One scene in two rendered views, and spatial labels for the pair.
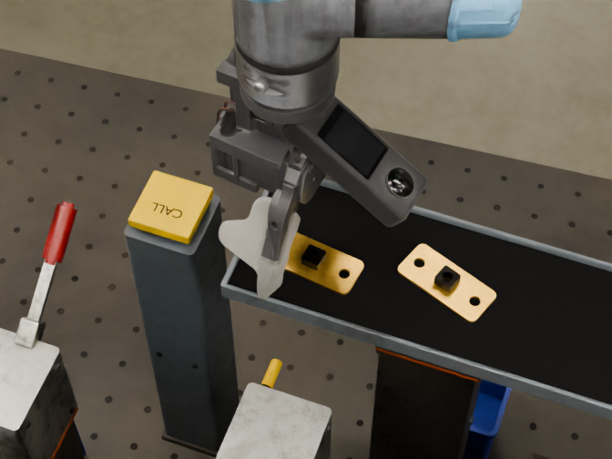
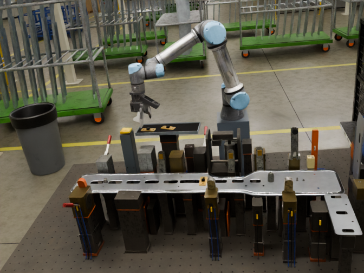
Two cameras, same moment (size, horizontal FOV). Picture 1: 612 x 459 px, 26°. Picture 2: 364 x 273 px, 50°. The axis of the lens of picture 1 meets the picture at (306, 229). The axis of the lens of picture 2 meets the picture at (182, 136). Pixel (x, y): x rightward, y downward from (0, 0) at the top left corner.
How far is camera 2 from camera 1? 1.50 m
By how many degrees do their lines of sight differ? 33
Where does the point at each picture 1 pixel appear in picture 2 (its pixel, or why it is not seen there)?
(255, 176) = (136, 109)
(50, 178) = not seen: hidden behind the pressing
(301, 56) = (139, 81)
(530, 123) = not seen: hidden behind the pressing
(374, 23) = (147, 73)
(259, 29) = (133, 78)
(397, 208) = (156, 104)
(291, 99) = (139, 89)
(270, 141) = (137, 102)
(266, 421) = (144, 147)
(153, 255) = (124, 138)
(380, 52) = not seen: hidden behind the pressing
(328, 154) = (145, 99)
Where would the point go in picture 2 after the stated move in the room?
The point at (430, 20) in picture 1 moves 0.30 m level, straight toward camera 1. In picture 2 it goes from (153, 72) to (153, 88)
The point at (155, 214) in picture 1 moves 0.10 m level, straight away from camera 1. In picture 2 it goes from (123, 130) to (119, 125)
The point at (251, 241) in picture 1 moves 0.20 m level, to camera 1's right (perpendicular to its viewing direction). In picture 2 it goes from (137, 118) to (172, 112)
